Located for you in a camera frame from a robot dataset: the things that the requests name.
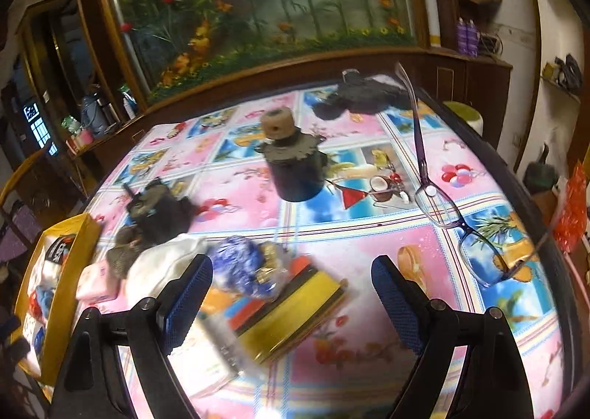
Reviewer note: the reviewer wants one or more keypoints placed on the pink tissue pack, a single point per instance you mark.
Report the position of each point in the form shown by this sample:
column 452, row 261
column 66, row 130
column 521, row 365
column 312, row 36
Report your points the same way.
column 97, row 281

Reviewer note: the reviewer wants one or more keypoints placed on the yellow and black flat box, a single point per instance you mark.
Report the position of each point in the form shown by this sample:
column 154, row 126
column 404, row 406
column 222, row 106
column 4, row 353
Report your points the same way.
column 299, row 308

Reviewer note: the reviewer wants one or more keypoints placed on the brown knitted hat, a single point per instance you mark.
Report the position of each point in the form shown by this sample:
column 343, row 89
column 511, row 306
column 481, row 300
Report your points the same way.
column 122, row 255

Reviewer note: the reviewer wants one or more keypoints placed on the clear plastic box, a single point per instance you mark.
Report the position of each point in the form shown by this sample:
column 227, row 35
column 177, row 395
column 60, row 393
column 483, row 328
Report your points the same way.
column 207, row 354

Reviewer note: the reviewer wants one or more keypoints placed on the black cylinder with wooden spool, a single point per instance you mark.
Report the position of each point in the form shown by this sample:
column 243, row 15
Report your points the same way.
column 295, row 165

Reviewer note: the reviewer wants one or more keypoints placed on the yellow cardboard box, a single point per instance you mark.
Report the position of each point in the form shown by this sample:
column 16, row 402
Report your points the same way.
column 64, row 308

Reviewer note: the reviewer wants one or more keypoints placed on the green stool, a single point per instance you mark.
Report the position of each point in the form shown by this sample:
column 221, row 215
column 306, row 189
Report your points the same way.
column 465, row 117

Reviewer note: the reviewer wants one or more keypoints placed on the wooden low cabinet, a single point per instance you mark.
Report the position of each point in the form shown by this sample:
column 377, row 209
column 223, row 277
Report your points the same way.
column 479, row 87

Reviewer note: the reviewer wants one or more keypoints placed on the pink container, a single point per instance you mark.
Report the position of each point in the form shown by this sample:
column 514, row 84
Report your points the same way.
column 82, row 141

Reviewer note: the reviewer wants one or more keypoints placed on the gold wrapped candy bag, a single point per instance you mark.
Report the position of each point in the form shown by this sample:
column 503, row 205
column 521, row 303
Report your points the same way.
column 273, row 262

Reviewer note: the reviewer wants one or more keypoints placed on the white cloth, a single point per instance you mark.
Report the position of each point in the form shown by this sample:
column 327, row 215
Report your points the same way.
column 161, row 262

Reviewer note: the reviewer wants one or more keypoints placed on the purple frame eyeglasses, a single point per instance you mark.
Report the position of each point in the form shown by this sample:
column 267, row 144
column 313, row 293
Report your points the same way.
column 465, row 227

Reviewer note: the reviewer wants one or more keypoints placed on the blue knitted cloth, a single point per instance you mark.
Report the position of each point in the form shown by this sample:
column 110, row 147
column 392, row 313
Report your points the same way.
column 44, row 297

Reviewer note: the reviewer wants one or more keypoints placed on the dark cloth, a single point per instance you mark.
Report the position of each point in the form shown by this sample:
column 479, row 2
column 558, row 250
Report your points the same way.
column 362, row 94

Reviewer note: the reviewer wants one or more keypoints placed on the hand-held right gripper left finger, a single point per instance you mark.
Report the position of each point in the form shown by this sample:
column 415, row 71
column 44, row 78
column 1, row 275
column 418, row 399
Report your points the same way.
column 184, row 303

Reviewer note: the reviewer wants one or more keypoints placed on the orange plastic bag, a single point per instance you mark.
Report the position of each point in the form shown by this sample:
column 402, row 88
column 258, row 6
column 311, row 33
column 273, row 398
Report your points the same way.
column 574, row 207
column 33, row 303

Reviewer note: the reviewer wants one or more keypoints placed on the wooden chair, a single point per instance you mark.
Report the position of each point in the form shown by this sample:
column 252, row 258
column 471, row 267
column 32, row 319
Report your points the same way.
column 18, row 225

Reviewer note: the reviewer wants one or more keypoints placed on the blue and white patterned bag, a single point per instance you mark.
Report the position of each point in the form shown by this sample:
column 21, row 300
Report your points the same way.
column 239, row 260

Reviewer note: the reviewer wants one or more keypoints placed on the blue water jug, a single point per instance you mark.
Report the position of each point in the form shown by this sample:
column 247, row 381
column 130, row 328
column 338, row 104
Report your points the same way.
column 93, row 114

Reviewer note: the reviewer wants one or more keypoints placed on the purple bottle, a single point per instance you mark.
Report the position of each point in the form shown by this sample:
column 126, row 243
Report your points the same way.
column 462, row 38
column 473, row 38

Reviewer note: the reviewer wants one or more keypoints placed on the black and white tissue pack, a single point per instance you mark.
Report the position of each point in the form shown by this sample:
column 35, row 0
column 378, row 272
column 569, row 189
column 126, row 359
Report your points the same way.
column 59, row 253

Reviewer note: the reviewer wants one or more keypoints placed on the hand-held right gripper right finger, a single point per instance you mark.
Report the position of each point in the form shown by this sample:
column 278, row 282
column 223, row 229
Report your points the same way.
column 396, row 303

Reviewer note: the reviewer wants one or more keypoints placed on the wooden display cabinet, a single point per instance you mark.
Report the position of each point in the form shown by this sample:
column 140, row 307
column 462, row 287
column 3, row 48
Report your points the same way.
column 37, row 59

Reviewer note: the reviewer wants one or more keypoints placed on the white bottle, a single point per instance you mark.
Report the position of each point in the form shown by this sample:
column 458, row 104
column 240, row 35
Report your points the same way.
column 129, row 105

